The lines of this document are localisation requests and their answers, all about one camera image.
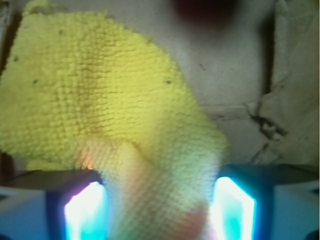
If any yellow microfiber cloth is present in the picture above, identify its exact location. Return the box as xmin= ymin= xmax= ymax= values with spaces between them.
xmin=0 ymin=0 xmax=228 ymax=240

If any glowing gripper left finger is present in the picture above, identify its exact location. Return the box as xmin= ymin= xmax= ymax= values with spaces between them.
xmin=0 ymin=170 xmax=110 ymax=240

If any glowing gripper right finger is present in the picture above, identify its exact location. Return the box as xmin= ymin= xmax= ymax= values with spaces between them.
xmin=209 ymin=164 xmax=320 ymax=240

